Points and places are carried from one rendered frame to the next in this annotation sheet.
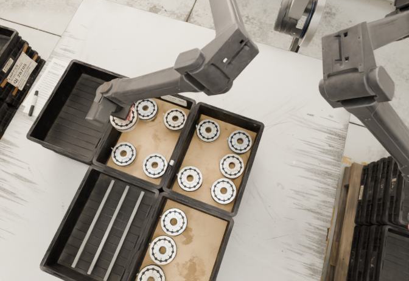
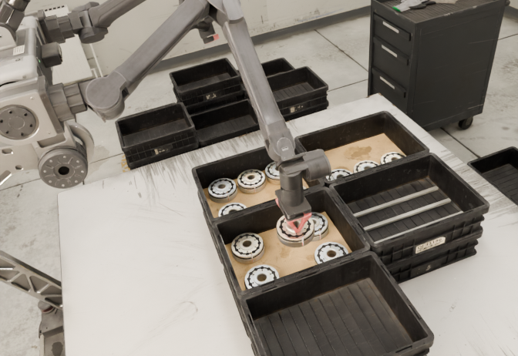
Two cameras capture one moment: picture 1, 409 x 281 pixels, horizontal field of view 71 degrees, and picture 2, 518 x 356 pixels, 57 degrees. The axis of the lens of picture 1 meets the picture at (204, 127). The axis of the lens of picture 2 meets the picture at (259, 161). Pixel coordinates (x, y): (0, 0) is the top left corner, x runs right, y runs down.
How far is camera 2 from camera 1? 139 cm
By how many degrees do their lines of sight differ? 64
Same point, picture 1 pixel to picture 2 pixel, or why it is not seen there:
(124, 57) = not seen: outside the picture
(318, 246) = (258, 135)
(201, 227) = not seen: hidden behind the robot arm
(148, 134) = (288, 261)
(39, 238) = (502, 297)
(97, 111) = (313, 153)
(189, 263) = (355, 158)
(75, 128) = (364, 338)
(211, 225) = not seen: hidden behind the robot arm
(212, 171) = (270, 192)
